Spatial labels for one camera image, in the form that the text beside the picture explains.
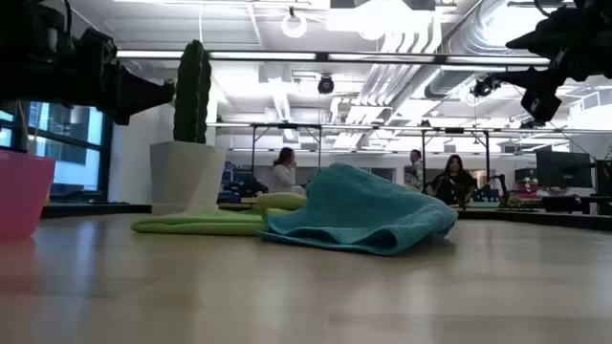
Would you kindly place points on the overhead rig light bar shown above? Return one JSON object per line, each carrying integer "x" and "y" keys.
{"x": 325, "y": 57}

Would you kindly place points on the black background robot arm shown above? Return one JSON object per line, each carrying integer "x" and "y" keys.
{"x": 503, "y": 186}

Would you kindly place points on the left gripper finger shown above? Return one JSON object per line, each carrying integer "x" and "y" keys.
{"x": 148, "y": 93}

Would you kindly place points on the black overhead camera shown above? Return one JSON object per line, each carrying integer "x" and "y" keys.
{"x": 326, "y": 85}

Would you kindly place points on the pink plastic basket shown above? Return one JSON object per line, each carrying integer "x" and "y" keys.
{"x": 24, "y": 191}

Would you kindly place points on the lime green microfiber towel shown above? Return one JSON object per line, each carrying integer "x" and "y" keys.
{"x": 282, "y": 200}

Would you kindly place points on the black background stand frame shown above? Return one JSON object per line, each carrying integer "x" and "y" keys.
{"x": 253, "y": 148}
{"x": 423, "y": 157}

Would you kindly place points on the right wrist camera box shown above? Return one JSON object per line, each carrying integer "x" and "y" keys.
{"x": 541, "y": 106}

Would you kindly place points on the black framed window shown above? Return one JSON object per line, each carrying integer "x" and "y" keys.
{"x": 67, "y": 143}

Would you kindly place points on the white hexagonal planter pot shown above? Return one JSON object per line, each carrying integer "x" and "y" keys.
{"x": 186, "y": 177}

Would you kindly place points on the black computer monitor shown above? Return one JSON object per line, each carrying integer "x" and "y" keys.
{"x": 604, "y": 178}
{"x": 563, "y": 169}

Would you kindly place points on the teal microfiber towel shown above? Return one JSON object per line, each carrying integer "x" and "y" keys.
{"x": 358, "y": 210}

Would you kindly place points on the person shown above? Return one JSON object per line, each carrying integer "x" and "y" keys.
{"x": 414, "y": 172}
{"x": 284, "y": 179}
{"x": 452, "y": 184}

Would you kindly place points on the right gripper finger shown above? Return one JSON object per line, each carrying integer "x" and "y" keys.
{"x": 535, "y": 80}
{"x": 535, "y": 43}

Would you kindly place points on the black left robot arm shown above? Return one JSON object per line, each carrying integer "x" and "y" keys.
{"x": 28, "y": 48}

